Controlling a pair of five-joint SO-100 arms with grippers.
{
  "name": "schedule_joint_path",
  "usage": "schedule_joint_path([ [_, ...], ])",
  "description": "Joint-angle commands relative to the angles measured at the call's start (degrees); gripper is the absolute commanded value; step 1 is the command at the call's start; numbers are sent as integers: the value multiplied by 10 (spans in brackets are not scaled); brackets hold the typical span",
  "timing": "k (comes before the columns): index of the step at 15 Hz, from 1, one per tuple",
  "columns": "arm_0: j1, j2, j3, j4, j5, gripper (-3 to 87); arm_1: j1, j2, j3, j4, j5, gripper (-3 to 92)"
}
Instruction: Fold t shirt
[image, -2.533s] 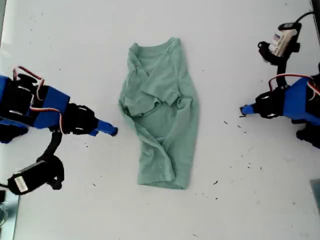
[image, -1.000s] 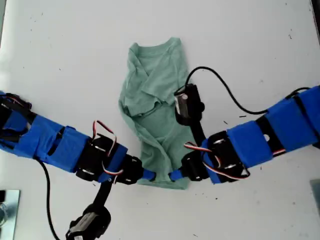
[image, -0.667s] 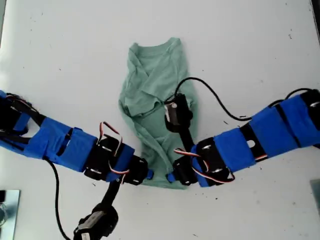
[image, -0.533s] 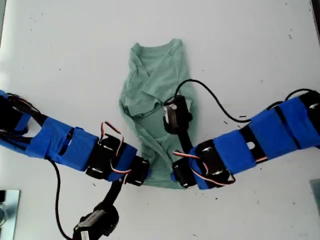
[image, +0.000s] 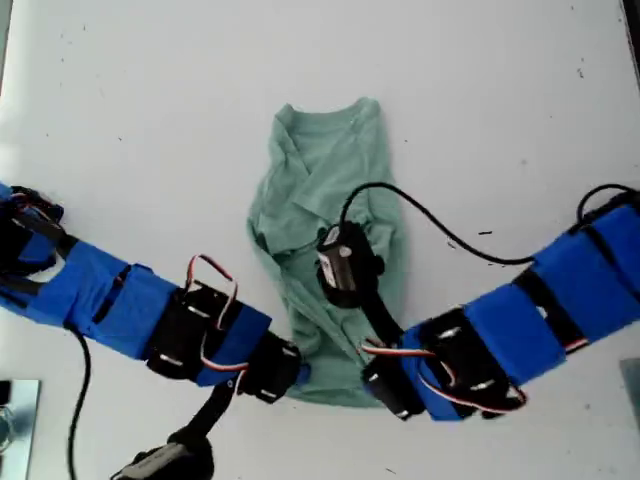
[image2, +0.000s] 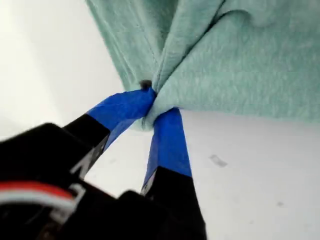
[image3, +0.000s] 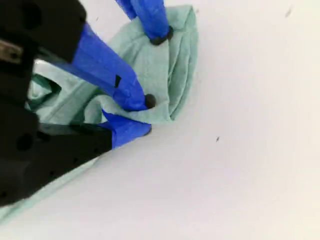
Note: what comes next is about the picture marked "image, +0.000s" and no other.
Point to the mint green t-shirt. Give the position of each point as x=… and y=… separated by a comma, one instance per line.
x=332, y=155

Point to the grey metal plate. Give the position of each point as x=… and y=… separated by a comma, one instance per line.
x=22, y=430

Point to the black camera stalk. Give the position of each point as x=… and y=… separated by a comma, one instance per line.
x=385, y=317
x=210, y=410

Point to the black camera box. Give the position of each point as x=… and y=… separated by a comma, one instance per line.
x=347, y=265
x=170, y=457

